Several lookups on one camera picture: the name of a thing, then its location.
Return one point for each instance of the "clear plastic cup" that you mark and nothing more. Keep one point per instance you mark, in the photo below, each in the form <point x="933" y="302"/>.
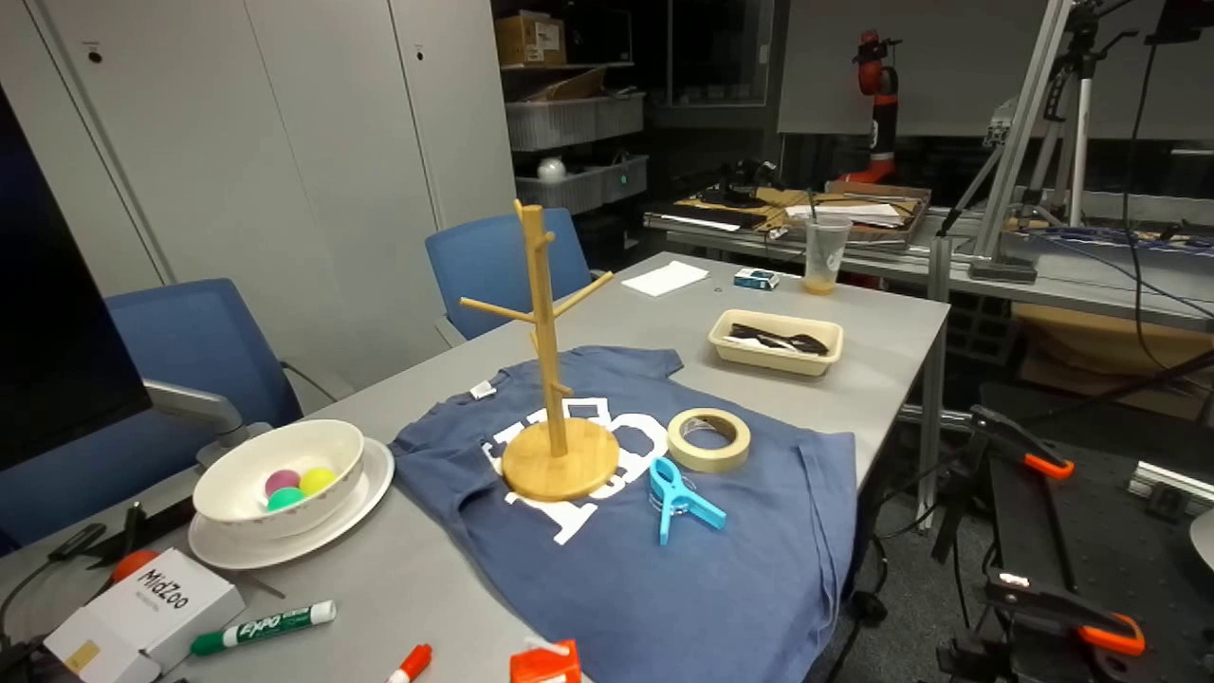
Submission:
<point x="825" y="259"/>

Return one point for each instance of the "black sunglasses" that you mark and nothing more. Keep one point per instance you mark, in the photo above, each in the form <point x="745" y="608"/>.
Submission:
<point x="778" y="340"/>

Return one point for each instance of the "aluminium profile frame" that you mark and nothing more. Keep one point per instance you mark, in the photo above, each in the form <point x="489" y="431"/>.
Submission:
<point x="1025" y="128"/>

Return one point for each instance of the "green ball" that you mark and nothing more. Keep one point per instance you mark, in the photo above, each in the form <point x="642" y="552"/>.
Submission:
<point x="286" y="500"/>

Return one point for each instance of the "beige plastic tray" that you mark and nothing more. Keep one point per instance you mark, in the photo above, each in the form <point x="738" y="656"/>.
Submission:
<point x="771" y="357"/>

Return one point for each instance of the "wooden mug tree stand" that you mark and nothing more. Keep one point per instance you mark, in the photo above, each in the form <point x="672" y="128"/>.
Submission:
<point x="549" y="365"/>

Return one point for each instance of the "grey shelf bin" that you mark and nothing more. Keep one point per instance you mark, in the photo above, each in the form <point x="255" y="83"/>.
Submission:
<point x="591" y="184"/>
<point x="576" y="125"/>

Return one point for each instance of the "black computer monitor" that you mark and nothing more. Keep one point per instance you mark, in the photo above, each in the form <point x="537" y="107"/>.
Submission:
<point x="51" y="318"/>

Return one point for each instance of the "grey work table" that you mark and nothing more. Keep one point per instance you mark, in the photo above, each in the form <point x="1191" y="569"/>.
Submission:
<point x="1088" y="273"/>

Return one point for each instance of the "brown cardboard box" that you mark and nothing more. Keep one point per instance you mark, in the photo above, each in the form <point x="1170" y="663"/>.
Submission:
<point x="528" y="39"/>

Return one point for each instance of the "yellow ball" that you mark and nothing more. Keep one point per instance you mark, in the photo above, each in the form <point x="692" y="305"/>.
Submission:
<point x="315" y="481"/>

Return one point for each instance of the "red black robot figure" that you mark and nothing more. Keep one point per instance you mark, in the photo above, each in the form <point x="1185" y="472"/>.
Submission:
<point x="879" y="89"/>

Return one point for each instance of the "small orange tipped tool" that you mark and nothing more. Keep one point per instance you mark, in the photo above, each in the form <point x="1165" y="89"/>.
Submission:
<point x="136" y="563"/>

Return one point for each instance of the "camera tripod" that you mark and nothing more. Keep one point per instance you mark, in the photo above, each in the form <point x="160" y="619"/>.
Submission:
<point x="1081" y="152"/>

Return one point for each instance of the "beige masking tape roll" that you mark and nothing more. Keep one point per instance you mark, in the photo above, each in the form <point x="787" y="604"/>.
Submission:
<point x="709" y="465"/>

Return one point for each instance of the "white plate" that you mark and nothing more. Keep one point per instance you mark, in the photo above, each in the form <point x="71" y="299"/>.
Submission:
<point x="367" y="494"/>

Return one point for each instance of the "flat wooden tray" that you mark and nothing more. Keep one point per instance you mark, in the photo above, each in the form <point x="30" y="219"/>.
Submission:
<point x="873" y="211"/>

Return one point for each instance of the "white cardboard box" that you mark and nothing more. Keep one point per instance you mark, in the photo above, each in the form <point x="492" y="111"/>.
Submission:
<point x="145" y="612"/>

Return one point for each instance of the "blue office chair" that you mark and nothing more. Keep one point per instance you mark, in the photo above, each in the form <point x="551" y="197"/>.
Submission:
<point x="202" y="347"/>
<point x="489" y="269"/>

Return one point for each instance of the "green capped marker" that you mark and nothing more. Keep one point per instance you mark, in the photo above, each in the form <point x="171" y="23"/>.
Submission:
<point x="261" y="627"/>

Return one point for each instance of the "small orange red container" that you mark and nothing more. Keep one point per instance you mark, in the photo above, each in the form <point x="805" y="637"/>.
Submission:
<point x="546" y="665"/>

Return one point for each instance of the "white bowl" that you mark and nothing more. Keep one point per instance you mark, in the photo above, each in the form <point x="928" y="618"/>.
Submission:
<point x="241" y="489"/>

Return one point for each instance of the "pink ball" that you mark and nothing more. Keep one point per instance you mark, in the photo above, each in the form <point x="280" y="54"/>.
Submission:
<point x="281" y="481"/>

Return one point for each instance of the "red capped marker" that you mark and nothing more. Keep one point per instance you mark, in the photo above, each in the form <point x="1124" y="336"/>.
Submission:
<point x="412" y="663"/>

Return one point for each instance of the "white paper sheet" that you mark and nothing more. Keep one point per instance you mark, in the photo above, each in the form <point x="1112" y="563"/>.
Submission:
<point x="664" y="279"/>

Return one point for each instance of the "blue printed t-shirt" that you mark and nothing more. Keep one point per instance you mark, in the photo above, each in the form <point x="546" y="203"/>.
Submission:
<point x="735" y="572"/>

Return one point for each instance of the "small blue box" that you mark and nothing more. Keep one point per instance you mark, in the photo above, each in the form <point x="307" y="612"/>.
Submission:
<point x="758" y="279"/>

